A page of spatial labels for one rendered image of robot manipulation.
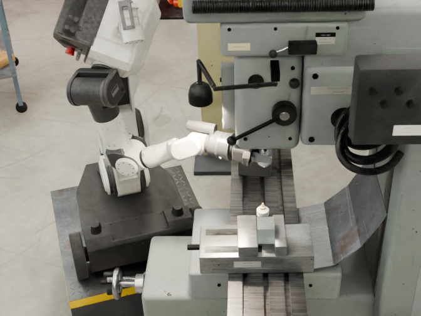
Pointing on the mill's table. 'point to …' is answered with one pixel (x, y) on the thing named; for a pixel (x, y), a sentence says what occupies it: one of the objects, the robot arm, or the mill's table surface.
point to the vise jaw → (247, 236)
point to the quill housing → (266, 101)
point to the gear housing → (281, 37)
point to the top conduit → (279, 5)
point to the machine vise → (305, 251)
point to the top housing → (268, 16)
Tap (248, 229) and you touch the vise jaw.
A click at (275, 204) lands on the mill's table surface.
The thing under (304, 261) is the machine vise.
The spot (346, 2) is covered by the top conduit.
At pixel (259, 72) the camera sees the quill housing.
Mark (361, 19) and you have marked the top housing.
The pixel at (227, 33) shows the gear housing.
